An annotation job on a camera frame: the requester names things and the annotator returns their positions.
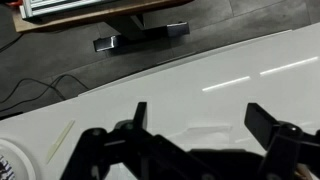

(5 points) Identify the black floor cable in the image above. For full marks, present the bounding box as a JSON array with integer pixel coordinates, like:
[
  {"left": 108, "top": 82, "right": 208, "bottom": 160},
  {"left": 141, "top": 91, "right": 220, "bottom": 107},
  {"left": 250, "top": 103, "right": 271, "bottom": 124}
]
[
  {"left": 0, "top": 33, "right": 24, "bottom": 54},
  {"left": 0, "top": 73, "right": 90, "bottom": 113}
]

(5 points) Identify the flat beige wooden stick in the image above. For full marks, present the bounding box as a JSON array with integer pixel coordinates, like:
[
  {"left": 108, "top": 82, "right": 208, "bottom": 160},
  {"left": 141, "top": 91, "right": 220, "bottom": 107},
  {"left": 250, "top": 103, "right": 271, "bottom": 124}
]
[{"left": 46, "top": 119, "right": 76, "bottom": 164}]

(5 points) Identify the black metal stand base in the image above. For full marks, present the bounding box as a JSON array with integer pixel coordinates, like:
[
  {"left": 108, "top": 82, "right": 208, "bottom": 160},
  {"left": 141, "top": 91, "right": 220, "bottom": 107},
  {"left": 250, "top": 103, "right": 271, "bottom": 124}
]
[{"left": 93, "top": 14, "right": 191, "bottom": 53}]

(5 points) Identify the large white plate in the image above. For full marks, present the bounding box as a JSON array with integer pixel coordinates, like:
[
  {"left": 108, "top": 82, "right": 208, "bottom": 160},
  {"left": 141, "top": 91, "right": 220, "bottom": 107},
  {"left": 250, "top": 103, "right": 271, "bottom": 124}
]
[{"left": 0, "top": 138, "right": 37, "bottom": 180}]

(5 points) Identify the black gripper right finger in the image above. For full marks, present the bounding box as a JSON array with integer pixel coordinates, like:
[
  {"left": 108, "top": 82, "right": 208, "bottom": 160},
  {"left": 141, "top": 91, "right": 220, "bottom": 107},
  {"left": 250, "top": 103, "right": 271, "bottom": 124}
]
[{"left": 244, "top": 102, "right": 320, "bottom": 180}]

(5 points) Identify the blue striped paper plate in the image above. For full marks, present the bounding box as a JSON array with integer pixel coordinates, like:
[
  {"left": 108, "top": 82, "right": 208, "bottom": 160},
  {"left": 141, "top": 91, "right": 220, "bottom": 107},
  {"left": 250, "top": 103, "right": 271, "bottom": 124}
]
[{"left": 0, "top": 154, "right": 16, "bottom": 180}]

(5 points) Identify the aluminium extrusion frame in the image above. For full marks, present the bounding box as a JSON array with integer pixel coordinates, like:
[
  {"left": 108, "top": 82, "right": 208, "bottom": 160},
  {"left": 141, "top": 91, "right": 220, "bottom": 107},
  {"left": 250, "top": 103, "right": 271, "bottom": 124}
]
[{"left": 19, "top": 0, "right": 118, "bottom": 19}]

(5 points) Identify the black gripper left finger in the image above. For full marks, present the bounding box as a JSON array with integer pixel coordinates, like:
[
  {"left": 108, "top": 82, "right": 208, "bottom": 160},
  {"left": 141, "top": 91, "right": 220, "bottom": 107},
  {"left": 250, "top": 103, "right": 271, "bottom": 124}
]
[{"left": 59, "top": 101, "right": 201, "bottom": 180}]

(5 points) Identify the wooden table board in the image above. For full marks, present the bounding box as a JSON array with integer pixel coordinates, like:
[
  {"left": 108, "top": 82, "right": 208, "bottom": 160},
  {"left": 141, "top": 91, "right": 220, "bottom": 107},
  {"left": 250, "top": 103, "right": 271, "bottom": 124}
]
[{"left": 12, "top": 0, "right": 194, "bottom": 34}]

